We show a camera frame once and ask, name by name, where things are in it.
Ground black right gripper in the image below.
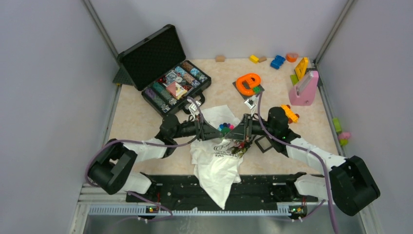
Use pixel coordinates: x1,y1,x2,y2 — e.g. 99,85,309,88
225,114,277,141

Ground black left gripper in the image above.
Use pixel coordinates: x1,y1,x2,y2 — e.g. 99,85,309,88
172,114,224,141

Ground colourful beaded brooch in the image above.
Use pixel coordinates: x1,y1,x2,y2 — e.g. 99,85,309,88
218,122,235,135

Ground white printed t-shirt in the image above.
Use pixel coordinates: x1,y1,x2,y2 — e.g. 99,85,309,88
189,105,251,211

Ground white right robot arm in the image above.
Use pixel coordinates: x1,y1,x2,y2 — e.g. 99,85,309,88
225,107,381,216

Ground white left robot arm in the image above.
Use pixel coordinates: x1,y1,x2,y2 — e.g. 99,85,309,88
85,114,223,202

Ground dark grey square mat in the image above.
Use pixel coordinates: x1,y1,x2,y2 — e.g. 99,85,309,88
232,81,265,100

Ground yellow toy car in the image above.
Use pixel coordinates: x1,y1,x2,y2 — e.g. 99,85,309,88
280,104,300,124

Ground orange letter e toy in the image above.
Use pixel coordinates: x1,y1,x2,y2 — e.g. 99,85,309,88
235,73,261,96

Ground pink wedge stand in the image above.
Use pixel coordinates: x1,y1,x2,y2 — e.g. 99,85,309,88
288,71,319,106

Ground green flat toy piece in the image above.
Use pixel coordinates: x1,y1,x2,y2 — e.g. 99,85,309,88
290,75,299,86

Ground yellow toy brick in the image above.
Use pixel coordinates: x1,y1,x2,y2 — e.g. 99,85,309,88
249,55,260,64

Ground blue toy brick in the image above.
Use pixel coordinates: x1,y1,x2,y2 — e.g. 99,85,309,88
270,55,286,70

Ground tan wooden block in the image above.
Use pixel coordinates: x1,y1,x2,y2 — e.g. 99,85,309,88
215,55,226,62

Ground black poker chip case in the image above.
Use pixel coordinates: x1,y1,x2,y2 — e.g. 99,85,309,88
117,24,212,116

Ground yellow perforated toy block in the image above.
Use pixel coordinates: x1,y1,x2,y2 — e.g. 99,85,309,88
295,57,309,80

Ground orange tape roll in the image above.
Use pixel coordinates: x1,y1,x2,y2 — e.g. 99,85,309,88
285,53,299,63

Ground pink and green toy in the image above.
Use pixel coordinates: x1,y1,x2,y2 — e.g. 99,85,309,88
332,117,352,146

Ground black square frame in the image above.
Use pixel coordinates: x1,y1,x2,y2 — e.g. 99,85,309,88
255,136,273,154

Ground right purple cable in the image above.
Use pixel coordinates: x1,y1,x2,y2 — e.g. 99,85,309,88
256,92,340,234

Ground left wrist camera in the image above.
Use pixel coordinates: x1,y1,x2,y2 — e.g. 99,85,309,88
188,100,202,117

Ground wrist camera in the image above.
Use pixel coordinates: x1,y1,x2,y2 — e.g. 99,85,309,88
188,100,202,117
244,98,257,111

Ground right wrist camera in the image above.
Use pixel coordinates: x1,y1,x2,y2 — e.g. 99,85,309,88
244,98,257,111

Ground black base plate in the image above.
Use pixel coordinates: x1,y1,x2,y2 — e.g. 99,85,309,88
142,175,318,212

